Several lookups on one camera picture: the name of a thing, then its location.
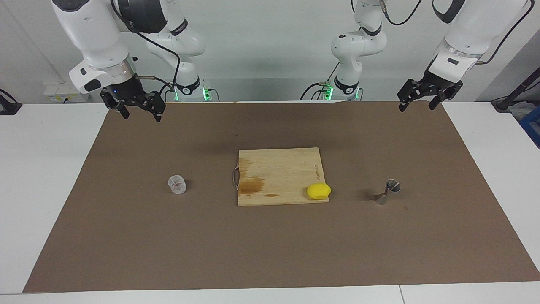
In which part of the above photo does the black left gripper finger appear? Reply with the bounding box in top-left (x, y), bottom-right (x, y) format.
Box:
top-left (429, 82), bottom-right (464, 111)
top-left (397, 79), bottom-right (425, 112)

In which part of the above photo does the black stand leg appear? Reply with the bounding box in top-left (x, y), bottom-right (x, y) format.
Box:
top-left (491, 68), bottom-right (540, 112)

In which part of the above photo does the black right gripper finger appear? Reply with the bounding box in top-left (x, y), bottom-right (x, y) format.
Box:
top-left (100, 92), bottom-right (130, 120)
top-left (145, 93), bottom-right (166, 123)

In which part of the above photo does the brown table mat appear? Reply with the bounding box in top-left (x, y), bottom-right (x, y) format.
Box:
top-left (23, 100), bottom-right (540, 293)

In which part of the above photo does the black table clamp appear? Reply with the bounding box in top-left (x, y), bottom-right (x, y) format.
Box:
top-left (0, 89), bottom-right (22, 115)

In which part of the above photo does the yellow lemon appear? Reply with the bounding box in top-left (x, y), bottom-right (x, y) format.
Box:
top-left (306, 183), bottom-right (332, 200)

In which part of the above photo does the wooden cutting board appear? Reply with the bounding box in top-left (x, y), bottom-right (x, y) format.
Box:
top-left (232, 147), bottom-right (329, 206)

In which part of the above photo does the white power strip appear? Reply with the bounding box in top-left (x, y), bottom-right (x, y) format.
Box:
top-left (43, 81), bottom-right (91, 103)

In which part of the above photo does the small clear glass cup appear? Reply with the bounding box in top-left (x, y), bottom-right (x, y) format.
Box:
top-left (167, 175), bottom-right (187, 195)

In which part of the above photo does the black arm base cable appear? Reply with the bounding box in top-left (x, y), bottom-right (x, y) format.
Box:
top-left (300, 61), bottom-right (340, 102)

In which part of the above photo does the steel double jigger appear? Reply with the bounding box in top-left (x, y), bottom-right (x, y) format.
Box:
top-left (375, 179), bottom-right (401, 206)

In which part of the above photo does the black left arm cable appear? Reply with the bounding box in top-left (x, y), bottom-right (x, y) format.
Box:
top-left (378, 0), bottom-right (533, 66)

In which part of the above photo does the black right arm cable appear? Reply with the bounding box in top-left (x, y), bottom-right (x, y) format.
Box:
top-left (111, 0), bottom-right (182, 102)

